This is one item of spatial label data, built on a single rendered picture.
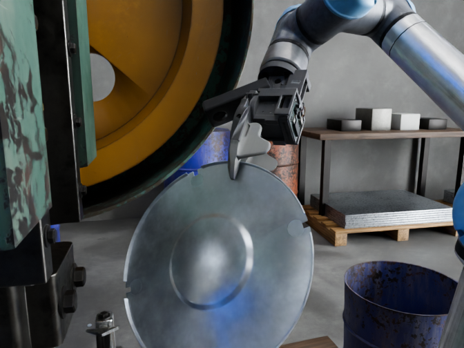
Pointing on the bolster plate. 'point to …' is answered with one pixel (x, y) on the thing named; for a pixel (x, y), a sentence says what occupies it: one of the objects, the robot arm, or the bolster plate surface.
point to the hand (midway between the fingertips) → (232, 174)
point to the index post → (108, 326)
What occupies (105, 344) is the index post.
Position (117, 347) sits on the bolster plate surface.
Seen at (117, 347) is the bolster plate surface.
